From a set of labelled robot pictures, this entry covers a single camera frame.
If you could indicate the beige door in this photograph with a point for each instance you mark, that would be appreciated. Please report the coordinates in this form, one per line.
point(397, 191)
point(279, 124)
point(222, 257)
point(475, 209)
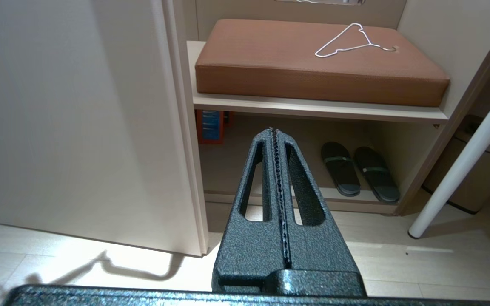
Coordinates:
point(79, 127)

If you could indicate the white table leg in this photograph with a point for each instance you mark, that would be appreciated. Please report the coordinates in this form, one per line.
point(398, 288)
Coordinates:
point(462, 165)

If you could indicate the brown seat cushion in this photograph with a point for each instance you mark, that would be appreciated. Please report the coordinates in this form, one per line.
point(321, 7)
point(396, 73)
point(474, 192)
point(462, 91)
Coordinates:
point(279, 59)

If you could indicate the black slipper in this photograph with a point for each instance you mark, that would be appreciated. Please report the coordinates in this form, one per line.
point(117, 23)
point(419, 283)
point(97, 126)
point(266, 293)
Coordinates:
point(377, 176)
point(340, 170)

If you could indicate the orange and blue box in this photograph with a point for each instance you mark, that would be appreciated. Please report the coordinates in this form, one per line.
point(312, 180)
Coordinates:
point(211, 125)

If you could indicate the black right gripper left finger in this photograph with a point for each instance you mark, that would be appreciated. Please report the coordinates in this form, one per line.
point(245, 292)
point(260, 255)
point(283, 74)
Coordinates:
point(249, 250)

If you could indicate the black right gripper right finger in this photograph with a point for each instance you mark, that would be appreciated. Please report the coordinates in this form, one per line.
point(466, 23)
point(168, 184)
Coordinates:
point(321, 250)

